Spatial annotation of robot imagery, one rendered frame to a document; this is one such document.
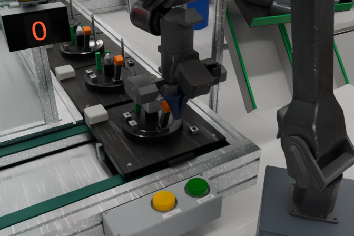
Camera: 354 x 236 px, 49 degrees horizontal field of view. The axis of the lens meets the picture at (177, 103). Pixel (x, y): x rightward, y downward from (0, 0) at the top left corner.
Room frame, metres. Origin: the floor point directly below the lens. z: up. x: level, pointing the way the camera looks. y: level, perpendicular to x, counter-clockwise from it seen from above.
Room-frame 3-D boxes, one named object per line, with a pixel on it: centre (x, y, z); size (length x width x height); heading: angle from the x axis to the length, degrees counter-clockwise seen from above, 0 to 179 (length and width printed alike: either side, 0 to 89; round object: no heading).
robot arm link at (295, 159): (0.40, -0.19, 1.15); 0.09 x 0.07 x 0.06; 130
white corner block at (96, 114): (0.77, 0.19, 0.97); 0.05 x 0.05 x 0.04; 30
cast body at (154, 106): (0.74, 0.06, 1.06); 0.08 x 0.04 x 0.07; 30
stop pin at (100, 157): (0.67, 0.17, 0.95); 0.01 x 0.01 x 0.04; 30
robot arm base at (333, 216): (0.41, -0.19, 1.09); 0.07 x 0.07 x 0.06; 75
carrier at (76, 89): (0.95, 0.18, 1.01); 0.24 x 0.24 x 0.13; 30
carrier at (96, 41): (1.17, 0.31, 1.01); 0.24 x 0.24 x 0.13; 30
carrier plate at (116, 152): (0.73, 0.06, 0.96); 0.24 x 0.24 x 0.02; 30
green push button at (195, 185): (0.54, -0.04, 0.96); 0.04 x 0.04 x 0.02
